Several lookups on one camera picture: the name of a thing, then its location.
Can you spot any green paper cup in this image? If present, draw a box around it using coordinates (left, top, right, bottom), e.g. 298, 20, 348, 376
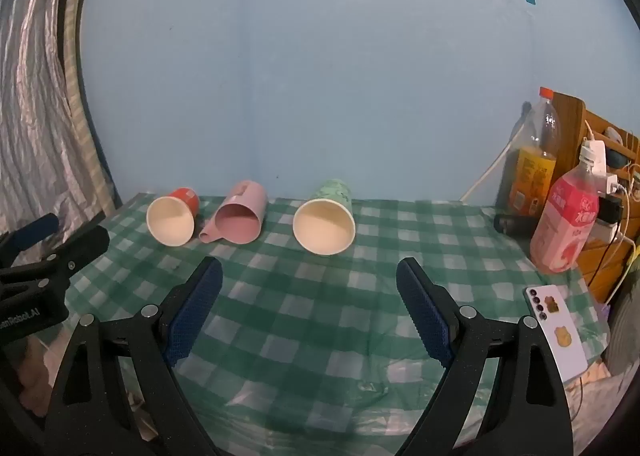
292, 179, 356, 256

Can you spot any white wall cable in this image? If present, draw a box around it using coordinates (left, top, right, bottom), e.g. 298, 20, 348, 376
460, 123, 529, 202

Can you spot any green checked tablecloth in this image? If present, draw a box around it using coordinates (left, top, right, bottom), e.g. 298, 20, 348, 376
64, 192, 613, 456

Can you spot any wooden shelf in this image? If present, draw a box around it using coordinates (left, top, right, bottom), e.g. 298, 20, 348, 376
547, 92, 640, 302

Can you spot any black power adapter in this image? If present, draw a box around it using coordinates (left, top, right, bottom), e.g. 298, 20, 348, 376
596, 196, 624, 225

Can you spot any red paper cup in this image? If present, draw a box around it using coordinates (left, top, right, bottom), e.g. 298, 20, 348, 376
146, 187, 201, 248

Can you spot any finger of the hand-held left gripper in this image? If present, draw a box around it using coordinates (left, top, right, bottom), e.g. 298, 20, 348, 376
0, 225, 111, 304
0, 213, 61, 257

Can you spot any white charging cable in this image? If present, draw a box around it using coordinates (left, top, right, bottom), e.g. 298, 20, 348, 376
590, 231, 639, 299

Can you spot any pink plastic cup with handle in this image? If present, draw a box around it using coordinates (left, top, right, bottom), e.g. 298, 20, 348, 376
199, 180, 269, 243

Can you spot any white power strip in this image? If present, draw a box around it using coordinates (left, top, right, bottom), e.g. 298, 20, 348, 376
582, 137, 608, 176

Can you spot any orange drink bottle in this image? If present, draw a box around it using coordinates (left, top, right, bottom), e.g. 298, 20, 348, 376
506, 88, 561, 217

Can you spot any pink drink bottle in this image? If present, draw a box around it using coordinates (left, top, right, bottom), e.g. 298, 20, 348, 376
530, 145, 601, 273

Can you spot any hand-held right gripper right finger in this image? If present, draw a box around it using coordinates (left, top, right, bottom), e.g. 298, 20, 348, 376
396, 257, 576, 456

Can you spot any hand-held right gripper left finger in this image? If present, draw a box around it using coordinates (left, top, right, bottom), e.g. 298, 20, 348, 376
42, 256, 224, 456

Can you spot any silver curtain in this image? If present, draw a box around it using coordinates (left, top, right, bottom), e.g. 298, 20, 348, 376
0, 0, 118, 242

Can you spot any black box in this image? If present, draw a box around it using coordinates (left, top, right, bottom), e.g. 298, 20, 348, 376
494, 213, 538, 238

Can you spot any white phone with stickers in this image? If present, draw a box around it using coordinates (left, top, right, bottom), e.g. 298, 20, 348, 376
523, 285, 587, 384

